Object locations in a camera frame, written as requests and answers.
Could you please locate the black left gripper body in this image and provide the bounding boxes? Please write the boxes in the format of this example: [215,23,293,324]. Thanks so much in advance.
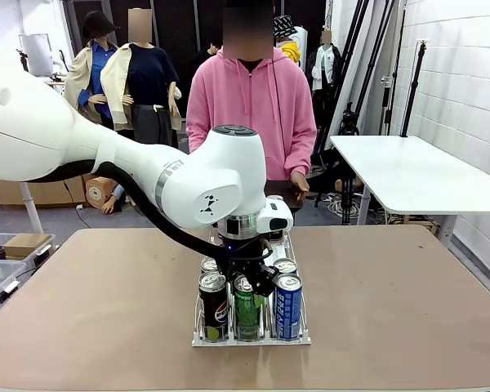
[218,234,278,283]

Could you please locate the green Chilsung cider can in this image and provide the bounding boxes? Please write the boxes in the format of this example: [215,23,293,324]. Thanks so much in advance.
[233,274,267,342]

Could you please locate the dark brown serving tray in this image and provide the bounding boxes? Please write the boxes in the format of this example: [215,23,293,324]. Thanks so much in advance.
[264,179,305,212]

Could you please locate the pink-sleeved left forearm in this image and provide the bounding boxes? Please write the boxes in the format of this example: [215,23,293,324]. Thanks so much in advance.
[283,126,318,177]

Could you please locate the person in pink hoodie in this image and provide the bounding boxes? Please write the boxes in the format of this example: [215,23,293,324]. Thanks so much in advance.
[185,0,318,205]

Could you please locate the person's left hand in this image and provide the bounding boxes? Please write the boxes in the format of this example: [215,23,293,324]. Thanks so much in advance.
[290,171,310,201]

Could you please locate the blue Pocari Sweat can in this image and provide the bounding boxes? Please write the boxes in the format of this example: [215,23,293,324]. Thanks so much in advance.
[272,257,299,276]
[274,273,304,341]

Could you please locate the white can dispenser rack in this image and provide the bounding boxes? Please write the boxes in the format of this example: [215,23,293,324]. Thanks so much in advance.
[191,228,312,347]

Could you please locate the mannequin in light blue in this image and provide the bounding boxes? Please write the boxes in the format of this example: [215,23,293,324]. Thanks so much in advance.
[100,183,128,216]

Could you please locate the large white folding table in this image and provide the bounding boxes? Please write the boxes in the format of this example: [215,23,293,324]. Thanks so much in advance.
[329,134,490,246]

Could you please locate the clear bin holding box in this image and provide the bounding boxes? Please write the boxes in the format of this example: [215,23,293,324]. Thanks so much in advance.
[0,232,57,271]

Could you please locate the brown cardboard box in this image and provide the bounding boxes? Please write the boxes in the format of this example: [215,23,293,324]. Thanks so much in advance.
[0,175,87,207]

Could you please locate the small flat cardboard box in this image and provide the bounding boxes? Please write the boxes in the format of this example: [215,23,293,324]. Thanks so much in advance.
[2,233,52,260]

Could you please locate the mannequin navy top cream jacket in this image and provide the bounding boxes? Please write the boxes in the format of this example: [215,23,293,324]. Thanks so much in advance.
[100,7,184,149]

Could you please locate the white table with white leg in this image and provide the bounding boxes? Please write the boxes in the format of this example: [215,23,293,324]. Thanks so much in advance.
[18,181,45,234]

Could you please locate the figure in white jacket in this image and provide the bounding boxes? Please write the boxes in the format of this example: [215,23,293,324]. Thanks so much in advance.
[310,30,343,123]

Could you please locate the mannequin yellow hoodie bucket hat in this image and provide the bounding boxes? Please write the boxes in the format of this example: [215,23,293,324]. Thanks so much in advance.
[272,15,303,65]

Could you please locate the clear plastic storage bin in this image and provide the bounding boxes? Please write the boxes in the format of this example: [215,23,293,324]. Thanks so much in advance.
[0,259,29,320]

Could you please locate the black leaning stand poles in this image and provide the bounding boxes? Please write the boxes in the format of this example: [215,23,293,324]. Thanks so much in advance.
[314,0,394,157]

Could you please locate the black light stand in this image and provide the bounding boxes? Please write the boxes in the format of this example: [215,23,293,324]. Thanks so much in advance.
[399,39,429,139]

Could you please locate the mannequin black hat blue shirt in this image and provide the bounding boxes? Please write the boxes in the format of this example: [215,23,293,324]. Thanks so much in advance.
[64,10,120,132]

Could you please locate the white board panel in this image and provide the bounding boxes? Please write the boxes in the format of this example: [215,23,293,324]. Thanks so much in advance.
[19,34,55,78]

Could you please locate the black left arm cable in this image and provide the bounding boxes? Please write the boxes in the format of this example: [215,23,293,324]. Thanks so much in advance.
[32,161,234,267]

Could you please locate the coiled floor cables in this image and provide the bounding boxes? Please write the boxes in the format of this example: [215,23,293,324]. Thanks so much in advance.
[326,194,367,220]

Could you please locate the black tripod with camera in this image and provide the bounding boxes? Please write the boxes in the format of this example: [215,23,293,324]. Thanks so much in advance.
[337,101,361,136]

